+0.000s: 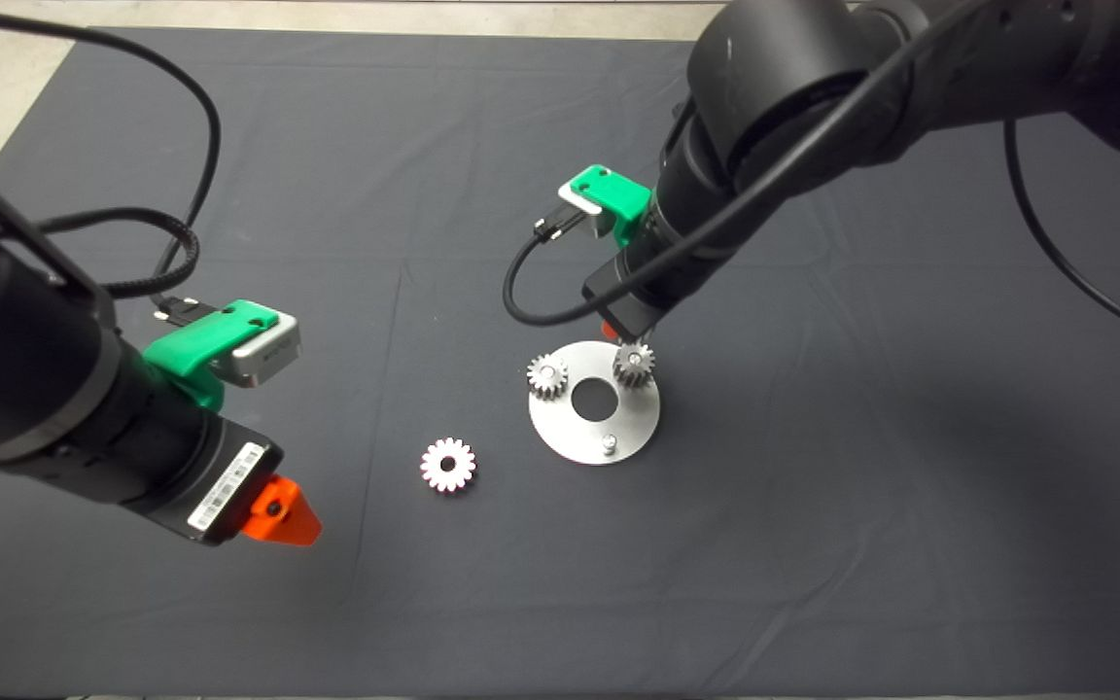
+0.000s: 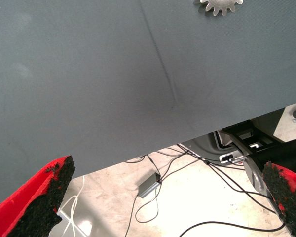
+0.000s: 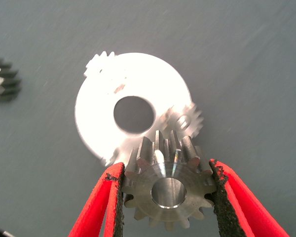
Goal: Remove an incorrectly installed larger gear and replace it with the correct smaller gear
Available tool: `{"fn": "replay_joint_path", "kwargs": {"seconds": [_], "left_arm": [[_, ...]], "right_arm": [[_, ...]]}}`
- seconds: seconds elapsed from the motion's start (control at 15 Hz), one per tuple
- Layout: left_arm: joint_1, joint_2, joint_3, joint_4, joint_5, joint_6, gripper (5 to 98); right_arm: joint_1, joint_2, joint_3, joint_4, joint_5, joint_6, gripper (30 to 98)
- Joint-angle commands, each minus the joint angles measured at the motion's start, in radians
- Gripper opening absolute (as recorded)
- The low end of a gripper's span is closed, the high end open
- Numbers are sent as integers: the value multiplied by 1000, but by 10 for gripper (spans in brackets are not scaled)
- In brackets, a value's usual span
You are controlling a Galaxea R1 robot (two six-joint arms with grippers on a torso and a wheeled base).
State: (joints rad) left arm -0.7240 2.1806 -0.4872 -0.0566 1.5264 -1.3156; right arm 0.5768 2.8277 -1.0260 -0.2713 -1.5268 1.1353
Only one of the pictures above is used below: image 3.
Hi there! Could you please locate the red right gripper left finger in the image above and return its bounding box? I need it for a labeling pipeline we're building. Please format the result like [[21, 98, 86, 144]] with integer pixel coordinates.
[[68, 161, 126, 237]]

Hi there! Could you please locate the large steel gear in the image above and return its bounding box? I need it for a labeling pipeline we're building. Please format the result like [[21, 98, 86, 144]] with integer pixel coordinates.
[[0, 57, 23, 103]]

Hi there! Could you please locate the round metal plate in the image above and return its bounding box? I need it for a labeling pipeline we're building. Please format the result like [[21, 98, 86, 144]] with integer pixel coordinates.
[[74, 52, 196, 166]]

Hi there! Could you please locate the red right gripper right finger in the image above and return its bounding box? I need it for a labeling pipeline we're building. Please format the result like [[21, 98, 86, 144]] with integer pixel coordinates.
[[209, 158, 291, 237]]

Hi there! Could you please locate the small steel gear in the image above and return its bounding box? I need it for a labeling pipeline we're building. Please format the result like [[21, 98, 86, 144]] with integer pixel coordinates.
[[121, 129, 217, 232], [162, 102, 205, 139], [83, 51, 129, 82]]

